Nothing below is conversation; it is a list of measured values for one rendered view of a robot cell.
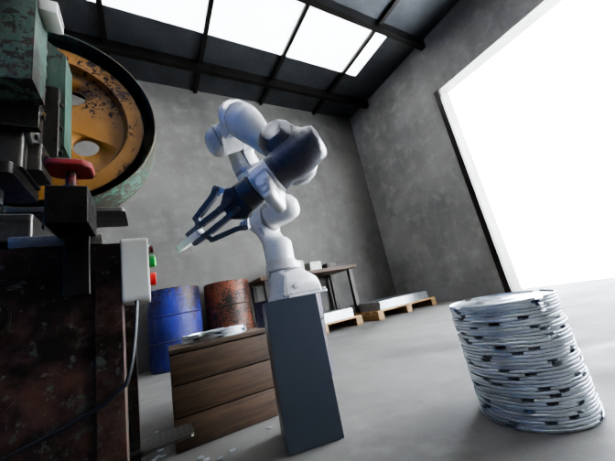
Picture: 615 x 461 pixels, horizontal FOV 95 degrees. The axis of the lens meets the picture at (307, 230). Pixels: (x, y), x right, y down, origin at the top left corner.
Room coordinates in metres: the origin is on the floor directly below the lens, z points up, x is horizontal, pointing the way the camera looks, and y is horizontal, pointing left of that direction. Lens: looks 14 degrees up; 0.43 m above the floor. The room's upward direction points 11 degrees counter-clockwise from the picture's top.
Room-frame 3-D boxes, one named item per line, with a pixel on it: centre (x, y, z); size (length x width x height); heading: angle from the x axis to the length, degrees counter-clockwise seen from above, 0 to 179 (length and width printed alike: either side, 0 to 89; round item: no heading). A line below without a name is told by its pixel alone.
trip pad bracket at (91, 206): (0.49, 0.43, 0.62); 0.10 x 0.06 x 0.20; 31
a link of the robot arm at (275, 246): (1.10, 0.15, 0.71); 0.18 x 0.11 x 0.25; 51
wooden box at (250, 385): (1.39, 0.52, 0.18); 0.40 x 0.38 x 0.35; 118
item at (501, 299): (0.95, -0.55, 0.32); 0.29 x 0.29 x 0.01
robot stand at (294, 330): (1.07, 0.13, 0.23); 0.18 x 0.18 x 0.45; 15
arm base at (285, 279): (1.09, 0.09, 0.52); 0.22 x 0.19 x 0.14; 105
